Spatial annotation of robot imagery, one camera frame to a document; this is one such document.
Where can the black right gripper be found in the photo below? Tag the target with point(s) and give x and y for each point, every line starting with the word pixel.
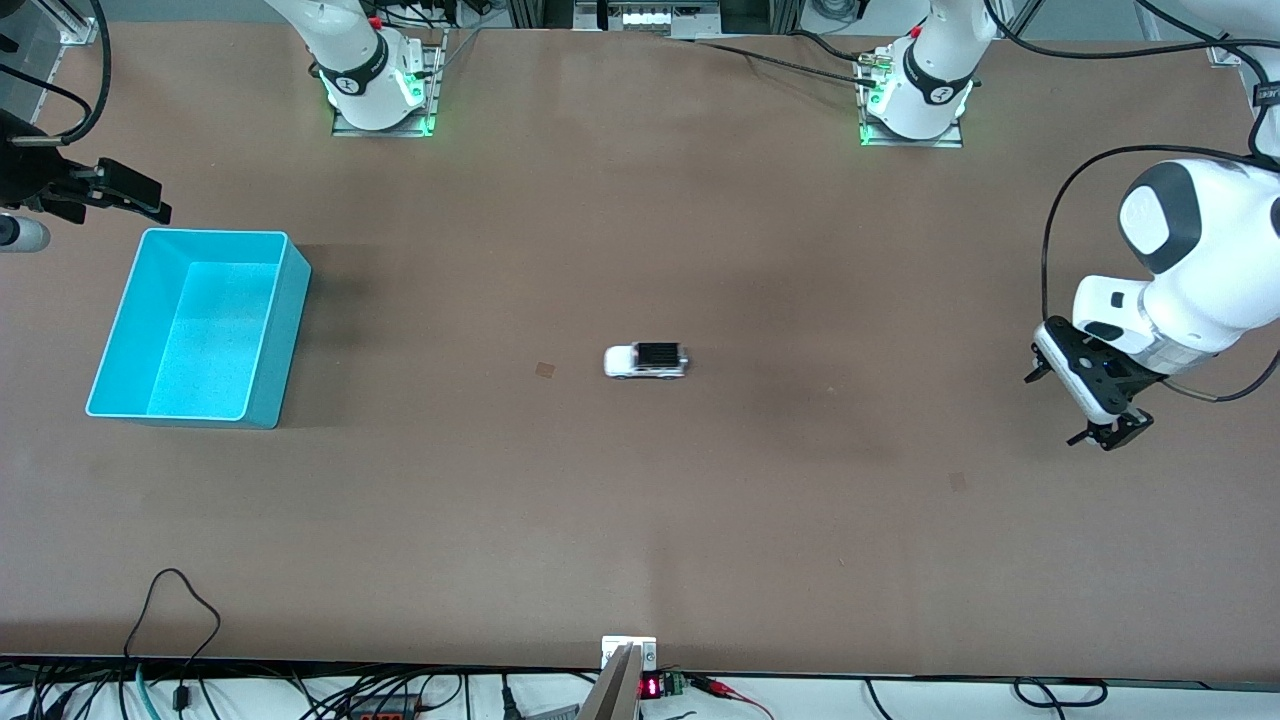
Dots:
pixel 30 172

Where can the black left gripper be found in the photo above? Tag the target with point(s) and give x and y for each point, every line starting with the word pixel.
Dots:
pixel 1130 429

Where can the white toy jeep black roof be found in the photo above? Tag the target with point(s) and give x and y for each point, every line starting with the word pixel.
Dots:
pixel 640 362

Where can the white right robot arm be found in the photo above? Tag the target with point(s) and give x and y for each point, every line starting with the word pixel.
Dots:
pixel 355 50

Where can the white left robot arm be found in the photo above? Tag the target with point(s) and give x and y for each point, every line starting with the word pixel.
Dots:
pixel 1200 260

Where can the turquoise plastic bin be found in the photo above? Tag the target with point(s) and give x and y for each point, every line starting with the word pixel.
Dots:
pixel 210 340

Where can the red LED display module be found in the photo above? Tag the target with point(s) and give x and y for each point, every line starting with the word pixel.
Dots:
pixel 652 688

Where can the white power box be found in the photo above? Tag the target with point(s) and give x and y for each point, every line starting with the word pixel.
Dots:
pixel 650 18

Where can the orange terminal block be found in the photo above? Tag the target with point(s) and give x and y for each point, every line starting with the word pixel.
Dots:
pixel 385 714

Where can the grey adapter block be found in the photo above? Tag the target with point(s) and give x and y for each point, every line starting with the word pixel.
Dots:
pixel 550 713

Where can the aluminium frame profile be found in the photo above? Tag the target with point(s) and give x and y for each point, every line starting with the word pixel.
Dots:
pixel 75 25
pixel 1225 55

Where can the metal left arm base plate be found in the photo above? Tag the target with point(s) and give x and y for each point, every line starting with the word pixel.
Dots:
pixel 950 143

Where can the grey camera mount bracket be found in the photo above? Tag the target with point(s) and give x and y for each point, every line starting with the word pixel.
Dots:
pixel 615 690

